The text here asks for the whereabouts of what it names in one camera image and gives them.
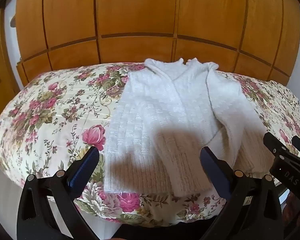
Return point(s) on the wooden wardrobe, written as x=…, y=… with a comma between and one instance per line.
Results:
x=140, y=10

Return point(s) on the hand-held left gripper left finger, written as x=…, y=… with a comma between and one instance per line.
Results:
x=86, y=163

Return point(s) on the floral bedspread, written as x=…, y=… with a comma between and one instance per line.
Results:
x=52, y=110

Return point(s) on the wooden shelf cabinet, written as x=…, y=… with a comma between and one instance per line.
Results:
x=2, y=55

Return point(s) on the white bed sheet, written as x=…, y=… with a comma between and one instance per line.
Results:
x=5, y=205

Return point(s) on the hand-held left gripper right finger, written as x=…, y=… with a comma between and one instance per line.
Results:
x=213, y=170

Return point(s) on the white knit sweater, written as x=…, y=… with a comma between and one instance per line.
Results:
x=165, y=105

